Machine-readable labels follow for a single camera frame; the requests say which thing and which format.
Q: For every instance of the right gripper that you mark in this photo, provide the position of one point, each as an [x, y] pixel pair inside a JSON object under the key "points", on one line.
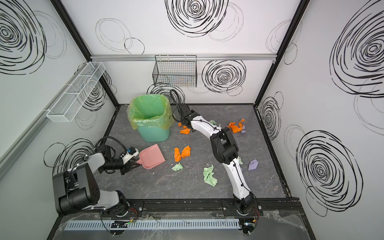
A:
{"points": [[183, 109]]}

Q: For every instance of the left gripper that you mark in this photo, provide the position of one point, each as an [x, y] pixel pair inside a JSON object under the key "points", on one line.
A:
{"points": [[130, 165]]}

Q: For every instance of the pink plastic dustpan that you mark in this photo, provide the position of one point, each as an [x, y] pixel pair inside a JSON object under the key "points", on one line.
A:
{"points": [[151, 157]]}

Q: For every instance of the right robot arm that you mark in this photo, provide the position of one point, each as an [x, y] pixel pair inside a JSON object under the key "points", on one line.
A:
{"points": [[225, 151]]}

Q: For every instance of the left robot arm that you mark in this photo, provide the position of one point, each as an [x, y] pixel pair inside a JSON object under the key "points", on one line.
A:
{"points": [[75, 187]]}

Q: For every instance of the orange paper scrap near bin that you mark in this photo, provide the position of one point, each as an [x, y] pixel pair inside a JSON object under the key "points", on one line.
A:
{"points": [[184, 129]]}

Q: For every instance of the green orange scrap middle back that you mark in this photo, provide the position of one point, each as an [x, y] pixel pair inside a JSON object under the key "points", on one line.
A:
{"points": [[214, 123]]}

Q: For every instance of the yellow-green bin liner bag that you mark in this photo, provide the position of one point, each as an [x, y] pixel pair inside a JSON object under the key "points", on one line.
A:
{"points": [[149, 111]]}

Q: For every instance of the orange paper scrap centre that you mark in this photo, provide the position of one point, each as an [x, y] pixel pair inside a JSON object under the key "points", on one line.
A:
{"points": [[179, 155]]}

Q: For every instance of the green trash bin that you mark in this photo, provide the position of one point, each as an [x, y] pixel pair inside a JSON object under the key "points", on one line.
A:
{"points": [[154, 134]]}

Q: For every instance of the orange paper scrap far right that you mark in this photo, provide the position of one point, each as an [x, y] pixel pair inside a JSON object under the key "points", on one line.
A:
{"points": [[237, 127]]}

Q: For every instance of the small green scrap centre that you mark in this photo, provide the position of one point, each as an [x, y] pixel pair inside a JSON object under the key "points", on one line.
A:
{"points": [[177, 167]]}

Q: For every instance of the green paper scrap front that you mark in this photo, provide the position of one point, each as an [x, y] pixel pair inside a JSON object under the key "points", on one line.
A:
{"points": [[209, 176]]}

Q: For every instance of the purple paper scrap right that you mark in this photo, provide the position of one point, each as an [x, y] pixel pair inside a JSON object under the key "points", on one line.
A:
{"points": [[253, 165]]}

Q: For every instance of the black wire basket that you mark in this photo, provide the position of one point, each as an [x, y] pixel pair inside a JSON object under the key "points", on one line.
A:
{"points": [[176, 70]]}

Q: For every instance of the grey slotted cable duct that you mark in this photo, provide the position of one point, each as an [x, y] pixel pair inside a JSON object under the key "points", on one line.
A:
{"points": [[115, 225]]}

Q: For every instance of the white mesh wall shelf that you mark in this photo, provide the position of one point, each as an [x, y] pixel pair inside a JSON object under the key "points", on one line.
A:
{"points": [[84, 91]]}

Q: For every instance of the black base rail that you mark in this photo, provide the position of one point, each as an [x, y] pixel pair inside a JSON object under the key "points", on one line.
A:
{"points": [[226, 207]]}

